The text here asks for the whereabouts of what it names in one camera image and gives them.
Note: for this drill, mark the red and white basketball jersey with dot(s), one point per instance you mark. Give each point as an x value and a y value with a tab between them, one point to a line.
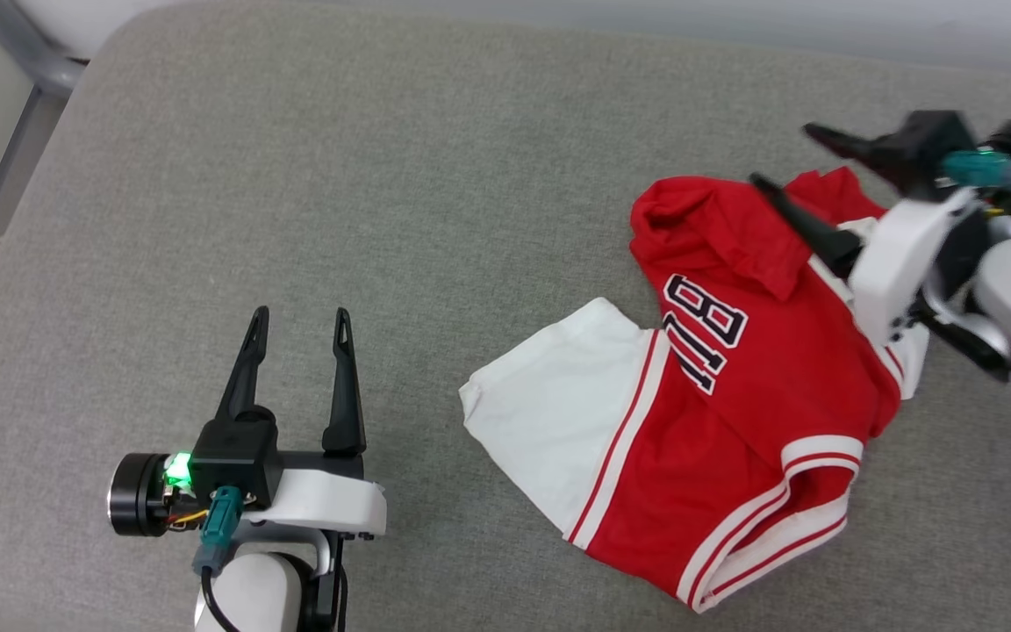
734	421

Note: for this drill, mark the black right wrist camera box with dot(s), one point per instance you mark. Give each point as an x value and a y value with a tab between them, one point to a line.
918	154

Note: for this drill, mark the grey fabric sofa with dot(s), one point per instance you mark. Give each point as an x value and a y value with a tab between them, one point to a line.
470	175

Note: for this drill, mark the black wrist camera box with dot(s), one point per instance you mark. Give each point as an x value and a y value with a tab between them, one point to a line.
238	456
918	154

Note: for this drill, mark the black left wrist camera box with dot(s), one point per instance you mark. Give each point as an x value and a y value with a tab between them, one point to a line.
238	456

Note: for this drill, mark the white rounded object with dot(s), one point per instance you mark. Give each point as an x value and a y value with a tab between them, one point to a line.
75	22

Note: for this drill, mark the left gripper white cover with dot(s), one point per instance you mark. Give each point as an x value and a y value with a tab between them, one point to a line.
330	505

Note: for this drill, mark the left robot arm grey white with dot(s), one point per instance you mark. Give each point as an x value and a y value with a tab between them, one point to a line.
260	597

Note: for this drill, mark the grey metal frame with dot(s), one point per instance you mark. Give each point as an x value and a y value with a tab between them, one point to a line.
32	66

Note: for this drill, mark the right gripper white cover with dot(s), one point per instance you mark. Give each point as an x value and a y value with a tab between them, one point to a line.
900	254

